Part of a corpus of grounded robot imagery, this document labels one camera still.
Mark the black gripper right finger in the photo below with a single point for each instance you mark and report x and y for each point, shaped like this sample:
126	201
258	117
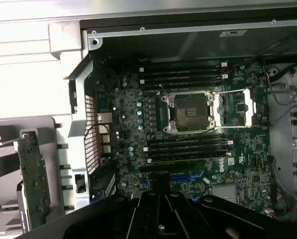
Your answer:
238	221

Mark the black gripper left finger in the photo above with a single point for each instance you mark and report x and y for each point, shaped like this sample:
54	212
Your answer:
101	219

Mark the silver finned chipset heatsink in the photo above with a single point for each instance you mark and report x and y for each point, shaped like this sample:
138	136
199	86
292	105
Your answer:
223	194

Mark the green Dell motherboard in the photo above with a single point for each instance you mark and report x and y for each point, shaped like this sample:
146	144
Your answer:
250	154

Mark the blue expansion slot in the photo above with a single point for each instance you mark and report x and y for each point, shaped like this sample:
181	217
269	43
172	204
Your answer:
183	179

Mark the silver USB port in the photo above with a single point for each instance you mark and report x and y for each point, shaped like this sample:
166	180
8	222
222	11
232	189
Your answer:
105	139
105	149

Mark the silver drive cage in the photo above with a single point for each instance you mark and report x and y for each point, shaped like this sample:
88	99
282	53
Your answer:
283	149

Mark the silver port block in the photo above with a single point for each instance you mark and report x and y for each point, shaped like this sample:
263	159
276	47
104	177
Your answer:
104	129

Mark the open black PC case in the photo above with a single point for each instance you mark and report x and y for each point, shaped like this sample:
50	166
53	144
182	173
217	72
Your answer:
78	124

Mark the silver ethernet port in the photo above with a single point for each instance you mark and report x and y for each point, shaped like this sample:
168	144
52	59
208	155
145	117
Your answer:
104	118

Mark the grey plastic parts rack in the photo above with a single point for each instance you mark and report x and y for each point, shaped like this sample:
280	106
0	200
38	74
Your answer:
4	159

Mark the open silver socket cover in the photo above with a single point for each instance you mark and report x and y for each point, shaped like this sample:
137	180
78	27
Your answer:
249	107

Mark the CPU socket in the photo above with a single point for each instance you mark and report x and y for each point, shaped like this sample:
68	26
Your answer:
188	112

